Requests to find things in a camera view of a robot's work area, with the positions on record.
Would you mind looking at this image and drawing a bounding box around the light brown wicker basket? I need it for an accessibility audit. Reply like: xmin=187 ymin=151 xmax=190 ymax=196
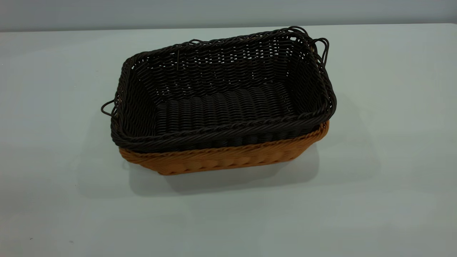
xmin=119 ymin=121 xmax=330 ymax=176

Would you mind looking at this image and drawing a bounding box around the dark brown wicker basket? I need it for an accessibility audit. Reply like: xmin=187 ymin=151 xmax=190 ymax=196
xmin=101 ymin=26 xmax=337 ymax=154

